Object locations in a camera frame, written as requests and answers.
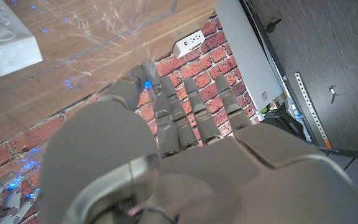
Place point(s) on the dark wood-grain door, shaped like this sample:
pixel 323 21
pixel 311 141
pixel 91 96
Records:
pixel 337 62

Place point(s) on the black door knob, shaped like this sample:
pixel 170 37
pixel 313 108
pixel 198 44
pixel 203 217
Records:
pixel 272 26

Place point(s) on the red brick print backdrop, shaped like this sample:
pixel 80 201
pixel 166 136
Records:
pixel 204 67

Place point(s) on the white cube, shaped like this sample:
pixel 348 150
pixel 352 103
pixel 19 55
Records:
pixel 8 40

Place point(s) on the clear cellophane sheet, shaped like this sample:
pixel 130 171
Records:
pixel 104 31

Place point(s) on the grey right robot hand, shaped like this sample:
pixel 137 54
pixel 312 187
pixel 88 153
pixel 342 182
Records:
pixel 2 199

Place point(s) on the white slotted metal rail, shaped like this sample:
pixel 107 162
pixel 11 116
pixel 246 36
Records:
pixel 312 109

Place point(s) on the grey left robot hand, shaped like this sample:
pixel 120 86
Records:
pixel 197 180

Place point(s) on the white wall panel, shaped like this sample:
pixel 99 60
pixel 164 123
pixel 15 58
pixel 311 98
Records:
pixel 247 56

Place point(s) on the white power strip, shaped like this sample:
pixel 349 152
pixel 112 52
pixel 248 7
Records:
pixel 189 43

